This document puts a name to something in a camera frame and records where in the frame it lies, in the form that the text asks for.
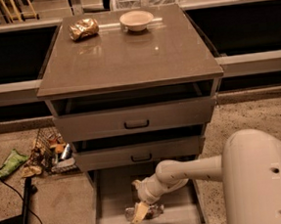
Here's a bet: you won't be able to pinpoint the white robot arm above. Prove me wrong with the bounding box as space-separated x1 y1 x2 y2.
130 129 281 224

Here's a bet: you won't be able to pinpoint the tan snack wrapper on floor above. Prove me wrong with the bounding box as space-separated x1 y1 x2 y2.
22 165 42 178

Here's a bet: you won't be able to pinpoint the green snack bag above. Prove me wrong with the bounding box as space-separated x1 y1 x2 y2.
0 149 28 179

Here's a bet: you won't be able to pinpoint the clear plastic water bottle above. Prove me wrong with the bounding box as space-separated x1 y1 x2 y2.
124 204 164 222

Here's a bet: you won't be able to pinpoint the crumpled gold chip bag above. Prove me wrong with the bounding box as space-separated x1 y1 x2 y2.
69 18 99 41

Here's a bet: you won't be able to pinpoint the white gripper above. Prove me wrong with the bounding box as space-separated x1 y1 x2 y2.
130 175 164 224

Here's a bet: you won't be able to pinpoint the black cable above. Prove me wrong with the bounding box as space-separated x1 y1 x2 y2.
0 155 48 224

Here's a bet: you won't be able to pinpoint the white bowl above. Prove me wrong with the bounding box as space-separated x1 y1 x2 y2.
119 10 154 32

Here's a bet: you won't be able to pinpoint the white wire basket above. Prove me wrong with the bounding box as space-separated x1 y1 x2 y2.
110 0 186 11

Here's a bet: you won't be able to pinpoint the yellow wooden chair legs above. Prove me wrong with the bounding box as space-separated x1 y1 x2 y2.
0 0 40 24

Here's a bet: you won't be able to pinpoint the grey top drawer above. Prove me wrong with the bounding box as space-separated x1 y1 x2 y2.
54 97 215 143

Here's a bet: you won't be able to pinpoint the grey drawer cabinet with counter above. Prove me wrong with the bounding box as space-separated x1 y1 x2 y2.
29 0 232 179

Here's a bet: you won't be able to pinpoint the grey open bottom drawer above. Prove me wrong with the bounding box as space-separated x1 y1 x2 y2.
93 162 210 224

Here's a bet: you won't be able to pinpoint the wire basket of snacks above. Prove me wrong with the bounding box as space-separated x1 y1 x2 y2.
34 126 77 175

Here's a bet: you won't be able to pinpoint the grey middle drawer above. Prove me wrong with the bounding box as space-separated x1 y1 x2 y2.
73 135 205 171

